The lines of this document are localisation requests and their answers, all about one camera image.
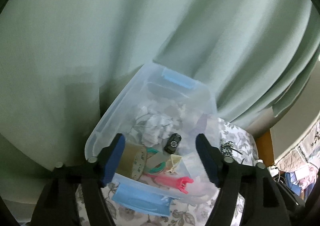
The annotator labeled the orange wooden bed frame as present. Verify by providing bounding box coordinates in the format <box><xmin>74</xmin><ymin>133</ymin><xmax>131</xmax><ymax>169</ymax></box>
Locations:
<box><xmin>255</xmin><ymin>130</ymin><xmax>274</xmax><ymax>167</ymax></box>

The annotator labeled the beige quilted bedspread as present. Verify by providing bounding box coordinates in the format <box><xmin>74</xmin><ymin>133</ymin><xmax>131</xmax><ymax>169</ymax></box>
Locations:
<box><xmin>277</xmin><ymin>120</ymin><xmax>320</xmax><ymax>174</ymax></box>

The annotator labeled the black car key fob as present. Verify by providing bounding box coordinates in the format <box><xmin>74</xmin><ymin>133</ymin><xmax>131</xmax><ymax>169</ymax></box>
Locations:
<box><xmin>164</xmin><ymin>133</ymin><xmax>182</xmax><ymax>154</ymax></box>

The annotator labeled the pink teal wire coil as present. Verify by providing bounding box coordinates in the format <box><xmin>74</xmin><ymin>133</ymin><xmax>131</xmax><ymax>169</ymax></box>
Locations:
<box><xmin>143</xmin><ymin>147</ymin><xmax>167</xmax><ymax>175</ymax></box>

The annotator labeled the red hair claw clip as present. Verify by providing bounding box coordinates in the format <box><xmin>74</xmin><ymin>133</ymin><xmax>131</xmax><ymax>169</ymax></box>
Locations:
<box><xmin>194</xmin><ymin>113</ymin><xmax>209</xmax><ymax>133</ymax></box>

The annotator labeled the pink plastic clip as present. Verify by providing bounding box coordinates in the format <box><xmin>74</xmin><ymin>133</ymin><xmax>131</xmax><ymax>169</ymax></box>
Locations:
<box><xmin>150</xmin><ymin>175</ymin><xmax>194</xmax><ymax>194</ymax></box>

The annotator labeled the white paper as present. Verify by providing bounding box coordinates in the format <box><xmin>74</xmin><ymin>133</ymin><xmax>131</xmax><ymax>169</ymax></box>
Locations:
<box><xmin>131</xmin><ymin>106</ymin><xmax>174</xmax><ymax>147</ymax></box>

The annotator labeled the white bed headboard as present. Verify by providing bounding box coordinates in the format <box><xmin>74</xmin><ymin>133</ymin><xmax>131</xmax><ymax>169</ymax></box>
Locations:
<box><xmin>245</xmin><ymin>62</ymin><xmax>319</xmax><ymax>163</ymax></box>

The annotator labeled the brown packing tape roll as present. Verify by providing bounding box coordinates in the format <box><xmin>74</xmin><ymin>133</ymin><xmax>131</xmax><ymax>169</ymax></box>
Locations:
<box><xmin>116</xmin><ymin>143</ymin><xmax>147</xmax><ymax>180</ymax></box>

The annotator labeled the green curtain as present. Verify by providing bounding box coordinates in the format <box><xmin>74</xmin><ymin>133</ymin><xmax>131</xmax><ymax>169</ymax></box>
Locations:
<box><xmin>1</xmin><ymin>0</ymin><xmax>319</xmax><ymax>182</ymax></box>

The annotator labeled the clear plastic storage bin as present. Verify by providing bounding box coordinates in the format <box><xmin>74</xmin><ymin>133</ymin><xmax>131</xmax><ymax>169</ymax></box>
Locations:
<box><xmin>85</xmin><ymin>63</ymin><xmax>220</xmax><ymax>216</ymax></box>

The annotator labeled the cream hair clip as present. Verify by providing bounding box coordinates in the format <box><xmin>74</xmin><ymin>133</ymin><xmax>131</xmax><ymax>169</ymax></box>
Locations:
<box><xmin>164</xmin><ymin>154</ymin><xmax>182</xmax><ymax>175</ymax></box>

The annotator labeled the floral white blanket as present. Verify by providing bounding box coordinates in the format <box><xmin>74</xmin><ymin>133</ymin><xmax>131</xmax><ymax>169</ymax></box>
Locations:
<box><xmin>75</xmin><ymin>105</ymin><xmax>259</xmax><ymax>226</ymax></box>

